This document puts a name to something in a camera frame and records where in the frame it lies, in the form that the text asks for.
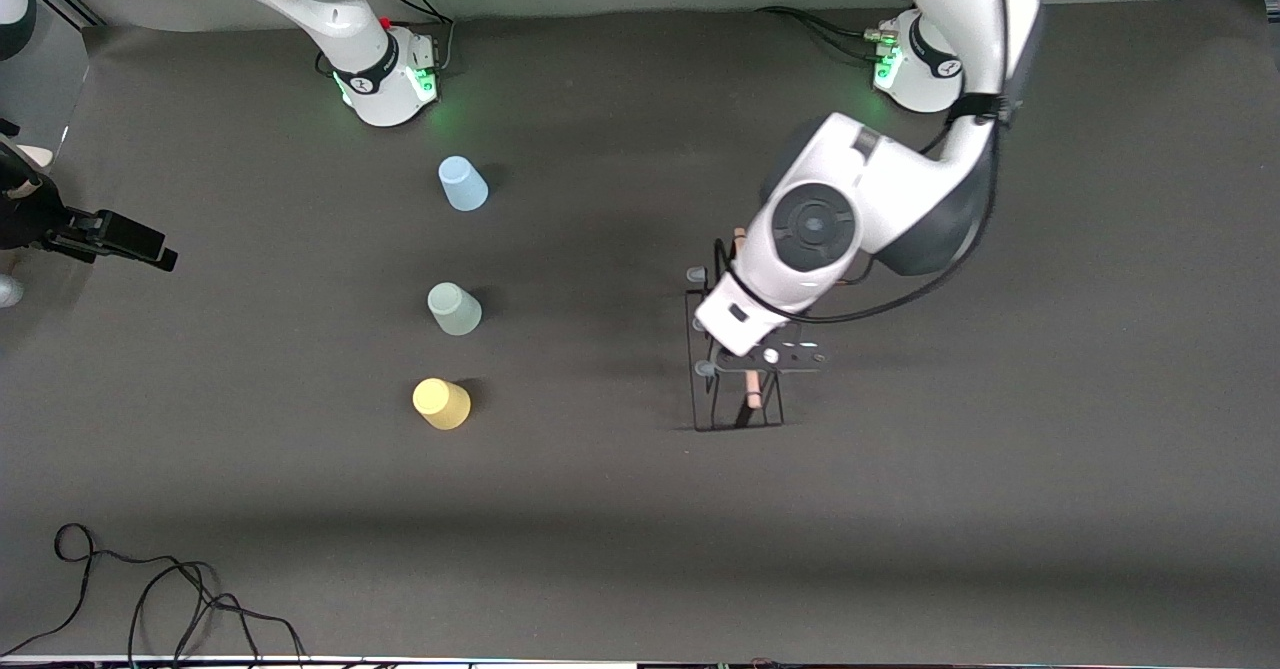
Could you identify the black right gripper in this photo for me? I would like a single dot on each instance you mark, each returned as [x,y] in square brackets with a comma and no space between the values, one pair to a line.
[30,215]

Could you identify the dark grey table mat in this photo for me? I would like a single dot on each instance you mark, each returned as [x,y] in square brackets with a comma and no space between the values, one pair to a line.
[700,529]

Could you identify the pale green plastic cup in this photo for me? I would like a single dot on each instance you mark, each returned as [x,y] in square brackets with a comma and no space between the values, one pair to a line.
[455,311]

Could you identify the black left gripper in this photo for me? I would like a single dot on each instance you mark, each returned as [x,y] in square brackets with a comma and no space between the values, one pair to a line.
[743,415]

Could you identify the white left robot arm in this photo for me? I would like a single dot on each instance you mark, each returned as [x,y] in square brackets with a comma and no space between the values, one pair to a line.
[870,189]

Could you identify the light blue plastic cup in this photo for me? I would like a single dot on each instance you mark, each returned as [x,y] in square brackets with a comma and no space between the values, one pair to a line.
[463,187]

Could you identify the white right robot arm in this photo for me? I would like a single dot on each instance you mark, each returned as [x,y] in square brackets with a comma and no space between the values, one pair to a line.
[330,9]

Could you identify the yellow plastic cup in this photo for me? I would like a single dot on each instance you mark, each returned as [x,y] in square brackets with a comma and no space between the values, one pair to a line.
[442,405]

